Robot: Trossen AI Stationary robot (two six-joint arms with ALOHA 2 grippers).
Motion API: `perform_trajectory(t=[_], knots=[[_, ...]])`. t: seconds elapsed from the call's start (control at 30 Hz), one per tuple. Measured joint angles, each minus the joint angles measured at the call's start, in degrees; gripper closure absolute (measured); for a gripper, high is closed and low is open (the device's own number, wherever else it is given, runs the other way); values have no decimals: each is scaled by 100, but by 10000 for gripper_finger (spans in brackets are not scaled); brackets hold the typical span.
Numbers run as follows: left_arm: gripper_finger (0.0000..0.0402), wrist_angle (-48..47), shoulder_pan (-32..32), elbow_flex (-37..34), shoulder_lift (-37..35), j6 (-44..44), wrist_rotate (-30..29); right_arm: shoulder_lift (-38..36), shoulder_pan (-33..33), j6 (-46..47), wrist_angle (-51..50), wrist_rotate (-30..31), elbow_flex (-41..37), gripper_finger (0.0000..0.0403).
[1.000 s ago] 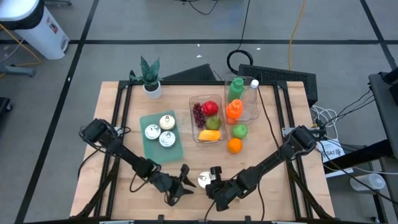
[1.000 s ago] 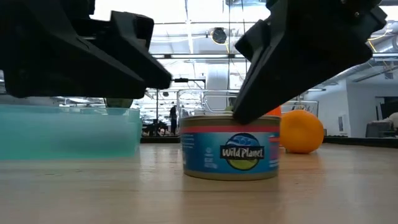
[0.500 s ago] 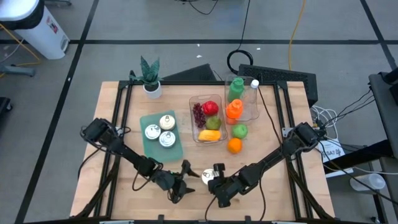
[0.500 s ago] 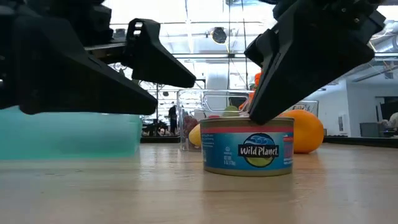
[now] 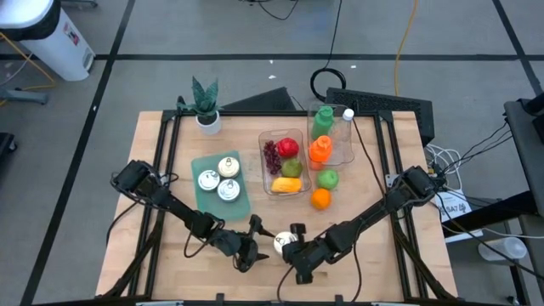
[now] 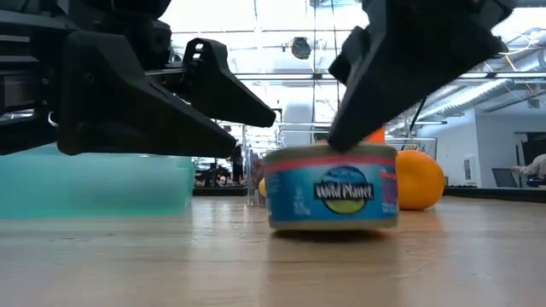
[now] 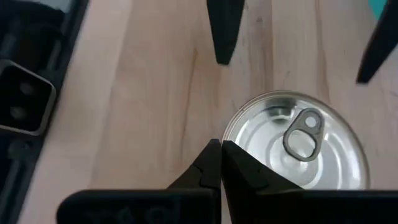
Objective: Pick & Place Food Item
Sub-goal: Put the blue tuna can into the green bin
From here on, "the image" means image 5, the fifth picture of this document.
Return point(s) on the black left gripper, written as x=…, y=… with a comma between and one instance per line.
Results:
x=238, y=251

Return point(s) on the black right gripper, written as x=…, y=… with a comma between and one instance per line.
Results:
x=316, y=253

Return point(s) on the yellow mango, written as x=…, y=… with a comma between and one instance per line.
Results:
x=287, y=185

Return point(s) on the silver tin can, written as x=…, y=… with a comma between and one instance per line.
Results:
x=208, y=180
x=228, y=190
x=228, y=167

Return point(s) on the teal plastic bin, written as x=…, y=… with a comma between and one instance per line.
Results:
x=204, y=204

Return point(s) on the green pear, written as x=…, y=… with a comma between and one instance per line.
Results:
x=292, y=168

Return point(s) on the dark red grape bunch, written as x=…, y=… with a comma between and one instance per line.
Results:
x=272, y=157

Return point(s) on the orange plastic bottle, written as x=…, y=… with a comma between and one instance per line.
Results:
x=320, y=151

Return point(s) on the green plastic bottle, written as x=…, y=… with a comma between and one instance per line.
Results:
x=323, y=121

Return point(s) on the clear water bottle white cap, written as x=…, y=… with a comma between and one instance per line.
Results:
x=347, y=127

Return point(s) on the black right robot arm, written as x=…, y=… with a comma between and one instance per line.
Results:
x=382, y=208

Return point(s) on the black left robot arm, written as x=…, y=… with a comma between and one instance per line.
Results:
x=178, y=208

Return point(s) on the orange fruit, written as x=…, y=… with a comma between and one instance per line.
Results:
x=321, y=199

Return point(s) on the clear plastic bin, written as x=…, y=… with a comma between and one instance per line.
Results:
x=342, y=146
x=265, y=187

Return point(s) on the green apple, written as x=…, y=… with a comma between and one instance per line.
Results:
x=327, y=179

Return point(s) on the black flat panel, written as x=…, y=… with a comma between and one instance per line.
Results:
x=268, y=102

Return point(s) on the green plant in white pot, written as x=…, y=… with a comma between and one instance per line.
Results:
x=205, y=102

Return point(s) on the white paper sign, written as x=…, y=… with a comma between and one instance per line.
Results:
x=457, y=208

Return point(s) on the black computer case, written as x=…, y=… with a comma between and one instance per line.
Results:
x=382, y=102

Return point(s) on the black metal beam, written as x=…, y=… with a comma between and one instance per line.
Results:
x=493, y=212

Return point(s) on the translucent plastic floor bottle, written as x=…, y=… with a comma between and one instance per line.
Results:
x=503, y=248

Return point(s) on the black desk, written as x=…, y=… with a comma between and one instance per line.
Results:
x=525, y=140

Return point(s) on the grey floor stand foot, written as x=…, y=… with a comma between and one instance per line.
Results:
x=25, y=97

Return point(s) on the white trash bin black liner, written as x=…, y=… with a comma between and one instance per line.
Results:
x=59, y=47

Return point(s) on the black aluminium table frame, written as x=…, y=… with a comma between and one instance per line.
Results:
x=272, y=113

